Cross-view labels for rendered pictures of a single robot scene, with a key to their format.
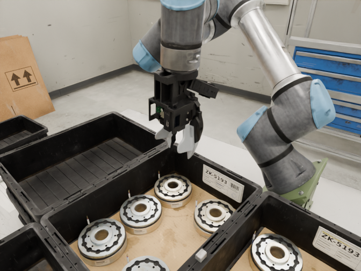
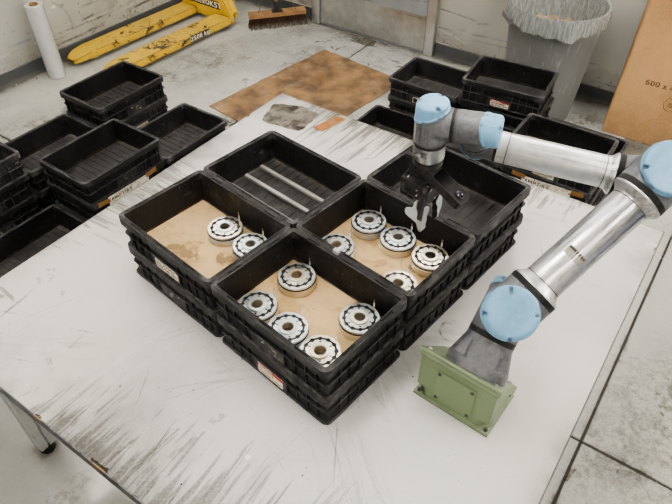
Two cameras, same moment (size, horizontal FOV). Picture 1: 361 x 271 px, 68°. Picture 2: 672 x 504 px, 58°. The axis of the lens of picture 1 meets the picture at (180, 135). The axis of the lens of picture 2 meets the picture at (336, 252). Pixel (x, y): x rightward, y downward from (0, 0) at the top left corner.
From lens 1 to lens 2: 1.39 m
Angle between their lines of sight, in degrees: 68
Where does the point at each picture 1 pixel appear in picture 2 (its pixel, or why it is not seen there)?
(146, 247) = (368, 250)
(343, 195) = (511, 485)
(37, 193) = not seen: hidden behind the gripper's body
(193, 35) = (417, 138)
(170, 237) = (378, 264)
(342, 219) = (462, 463)
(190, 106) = (416, 187)
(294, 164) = (469, 344)
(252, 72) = not seen: outside the picture
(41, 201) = not seen: hidden behind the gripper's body
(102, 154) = (481, 208)
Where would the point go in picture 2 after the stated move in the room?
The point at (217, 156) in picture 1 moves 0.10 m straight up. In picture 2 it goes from (563, 341) to (573, 317)
